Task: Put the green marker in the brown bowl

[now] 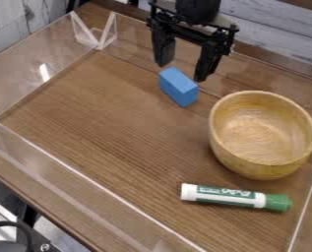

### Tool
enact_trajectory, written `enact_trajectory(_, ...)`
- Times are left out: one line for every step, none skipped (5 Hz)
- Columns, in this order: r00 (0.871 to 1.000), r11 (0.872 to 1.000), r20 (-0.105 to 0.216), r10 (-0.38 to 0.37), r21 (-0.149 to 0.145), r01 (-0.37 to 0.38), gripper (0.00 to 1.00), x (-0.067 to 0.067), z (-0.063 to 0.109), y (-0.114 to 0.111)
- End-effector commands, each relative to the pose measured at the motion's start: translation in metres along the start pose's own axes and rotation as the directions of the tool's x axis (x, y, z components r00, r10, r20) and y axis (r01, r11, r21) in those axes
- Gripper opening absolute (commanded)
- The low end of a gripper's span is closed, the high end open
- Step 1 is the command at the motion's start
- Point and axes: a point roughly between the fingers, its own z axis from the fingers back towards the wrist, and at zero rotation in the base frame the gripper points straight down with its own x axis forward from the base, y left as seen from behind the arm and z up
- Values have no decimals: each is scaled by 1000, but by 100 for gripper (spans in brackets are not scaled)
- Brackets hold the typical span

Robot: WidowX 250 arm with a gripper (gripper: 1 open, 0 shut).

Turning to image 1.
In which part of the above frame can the blue rectangular block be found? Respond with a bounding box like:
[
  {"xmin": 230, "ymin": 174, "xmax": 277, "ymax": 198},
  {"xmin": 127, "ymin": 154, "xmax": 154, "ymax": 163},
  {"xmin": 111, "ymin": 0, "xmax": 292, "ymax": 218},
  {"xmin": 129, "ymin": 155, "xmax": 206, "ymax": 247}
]
[{"xmin": 158, "ymin": 67, "xmax": 197, "ymax": 107}]

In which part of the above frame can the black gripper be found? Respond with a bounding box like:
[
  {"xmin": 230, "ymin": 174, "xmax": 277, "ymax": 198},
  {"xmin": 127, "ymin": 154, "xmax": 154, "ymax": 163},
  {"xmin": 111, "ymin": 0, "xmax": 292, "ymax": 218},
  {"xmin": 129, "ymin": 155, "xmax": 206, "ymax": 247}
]
[{"xmin": 147, "ymin": 1, "xmax": 240, "ymax": 82}]

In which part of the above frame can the green white marker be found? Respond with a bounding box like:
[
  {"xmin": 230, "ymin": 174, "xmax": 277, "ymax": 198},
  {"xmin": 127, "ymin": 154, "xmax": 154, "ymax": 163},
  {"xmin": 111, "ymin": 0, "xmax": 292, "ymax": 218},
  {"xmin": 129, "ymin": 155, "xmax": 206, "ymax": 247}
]
[{"xmin": 181, "ymin": 183, "xmax": 292, "ymax": 212}]

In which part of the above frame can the black cable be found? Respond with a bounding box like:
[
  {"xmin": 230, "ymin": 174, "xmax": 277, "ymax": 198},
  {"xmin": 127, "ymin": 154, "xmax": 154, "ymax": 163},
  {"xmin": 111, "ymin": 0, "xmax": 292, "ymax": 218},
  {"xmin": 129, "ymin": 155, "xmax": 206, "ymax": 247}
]
[{"xmin": 0, "ymin": 220, "xmax": 35, "ymax": 252}]

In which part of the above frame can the clear acrylic tray wall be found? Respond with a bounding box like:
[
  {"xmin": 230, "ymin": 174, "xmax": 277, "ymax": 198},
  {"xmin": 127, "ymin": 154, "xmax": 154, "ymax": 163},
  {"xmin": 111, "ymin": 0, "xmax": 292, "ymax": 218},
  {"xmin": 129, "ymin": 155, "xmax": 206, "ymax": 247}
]
[{"xmin": 0, "ymin": 6, "xmax": 312, "ymax": 252}]

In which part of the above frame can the brown wooden bowl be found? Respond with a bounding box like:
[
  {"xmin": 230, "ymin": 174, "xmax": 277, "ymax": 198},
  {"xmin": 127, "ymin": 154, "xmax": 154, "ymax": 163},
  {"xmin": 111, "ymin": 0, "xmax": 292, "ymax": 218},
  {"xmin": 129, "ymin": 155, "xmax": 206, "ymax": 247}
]
[{"xmin": 208, "ymin": 91, "xmax": 312, "ymax": 180}]

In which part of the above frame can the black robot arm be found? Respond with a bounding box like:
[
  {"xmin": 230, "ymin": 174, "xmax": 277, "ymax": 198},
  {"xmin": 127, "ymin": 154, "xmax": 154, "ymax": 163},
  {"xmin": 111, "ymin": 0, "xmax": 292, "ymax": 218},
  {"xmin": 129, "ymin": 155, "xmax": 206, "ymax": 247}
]
[{"xmin": 146, "ymin": 0, "xmax": 240, "ymax": 82}]

